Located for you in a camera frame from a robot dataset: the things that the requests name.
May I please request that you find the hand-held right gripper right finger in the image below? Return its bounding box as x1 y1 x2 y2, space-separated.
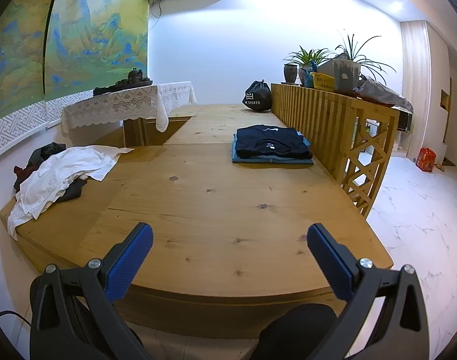
306 223 431 360

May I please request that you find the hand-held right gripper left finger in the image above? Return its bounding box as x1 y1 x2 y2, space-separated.
29 222 154 360

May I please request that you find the white button-up shirt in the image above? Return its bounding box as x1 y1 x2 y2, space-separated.
7 146 135 241

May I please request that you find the pile of dark clothes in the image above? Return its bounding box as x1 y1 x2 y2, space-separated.
13 142 88 203

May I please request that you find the person's right leg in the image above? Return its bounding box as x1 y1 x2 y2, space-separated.
251 304 338 360

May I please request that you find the folded navy shirt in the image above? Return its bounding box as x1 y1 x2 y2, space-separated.
236 124 313 160

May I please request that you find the wooden slatted railing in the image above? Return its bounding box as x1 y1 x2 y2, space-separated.
270 82 401 219

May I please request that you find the red box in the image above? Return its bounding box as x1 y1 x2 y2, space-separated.
416 147 436 172

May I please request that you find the white lace tablecloth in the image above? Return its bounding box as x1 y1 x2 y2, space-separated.
61 81 198 134

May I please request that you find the grey plastic bag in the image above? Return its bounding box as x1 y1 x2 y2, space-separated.
354 77 414 113

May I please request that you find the dark tea tray with teapot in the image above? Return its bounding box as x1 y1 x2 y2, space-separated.
92 67 153 97

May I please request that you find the yellow plastic basket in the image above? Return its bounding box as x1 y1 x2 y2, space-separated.
311 72 336 91

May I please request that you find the spider plant in grey pot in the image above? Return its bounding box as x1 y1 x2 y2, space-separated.
318 30 396 92

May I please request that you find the green plant in dark vase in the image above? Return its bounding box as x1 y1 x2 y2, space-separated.
283 45 334 85

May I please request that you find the beige curtain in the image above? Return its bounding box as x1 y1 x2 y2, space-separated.
400 20 431 158

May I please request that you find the black drawstring bag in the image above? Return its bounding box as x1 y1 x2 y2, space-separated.
242 80 273 113

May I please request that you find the landscape wall mural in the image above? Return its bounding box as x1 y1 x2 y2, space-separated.
0 0 154 124

